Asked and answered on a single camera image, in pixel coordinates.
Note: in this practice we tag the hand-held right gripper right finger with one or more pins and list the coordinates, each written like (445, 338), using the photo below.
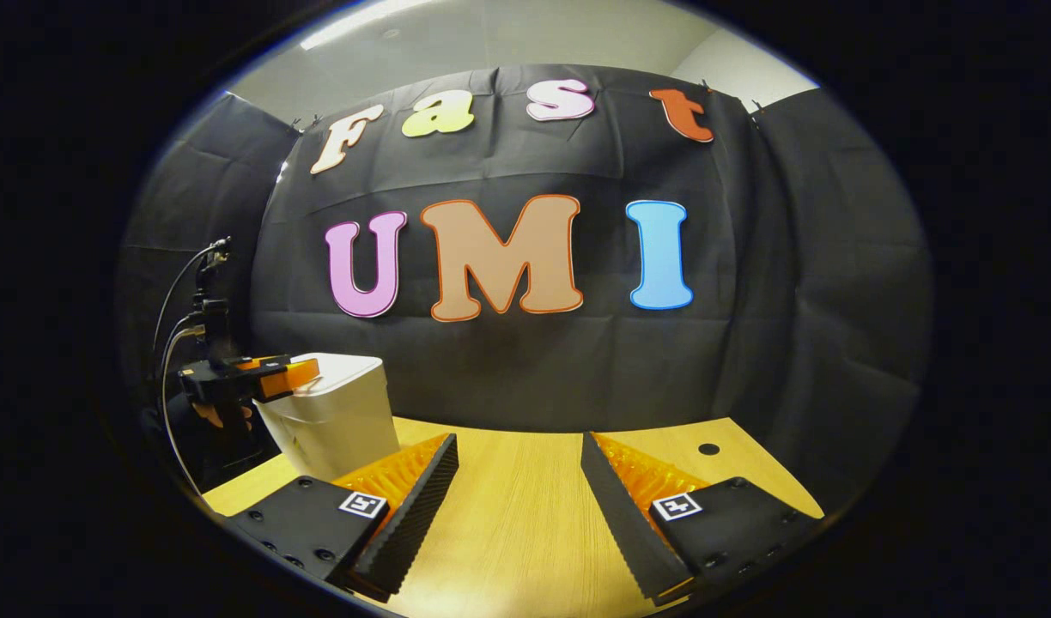
(624, 524)

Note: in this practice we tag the white desktop garbage bin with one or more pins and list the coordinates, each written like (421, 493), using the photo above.
(337, 421)

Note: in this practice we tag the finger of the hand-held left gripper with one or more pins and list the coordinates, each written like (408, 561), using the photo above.
(289, 376)

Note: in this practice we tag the ceiling light panel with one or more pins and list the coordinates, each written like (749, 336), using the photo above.
(362, 21)

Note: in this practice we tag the wooden desktop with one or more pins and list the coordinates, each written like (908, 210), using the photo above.
(517, 515)

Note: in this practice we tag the black backdrop cloth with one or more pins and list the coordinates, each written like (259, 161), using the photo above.
(792, 300)

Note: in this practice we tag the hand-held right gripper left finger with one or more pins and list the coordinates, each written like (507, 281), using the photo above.
(414, 515)

